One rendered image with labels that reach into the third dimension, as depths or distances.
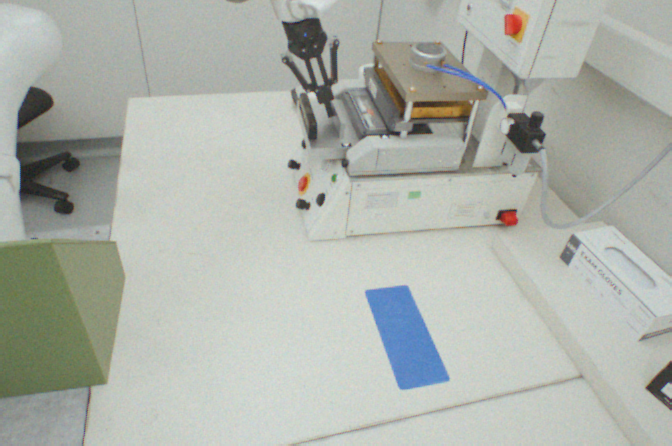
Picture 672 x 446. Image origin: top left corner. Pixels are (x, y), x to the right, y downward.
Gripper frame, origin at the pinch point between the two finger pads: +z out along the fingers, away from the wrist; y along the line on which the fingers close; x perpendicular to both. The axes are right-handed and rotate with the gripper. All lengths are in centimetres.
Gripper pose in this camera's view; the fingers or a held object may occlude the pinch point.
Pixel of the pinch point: (326, 101)
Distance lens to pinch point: 110.5
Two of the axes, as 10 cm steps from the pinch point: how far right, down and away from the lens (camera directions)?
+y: -9.5, 3.1, 0.3
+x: 1.8, 6.2, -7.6
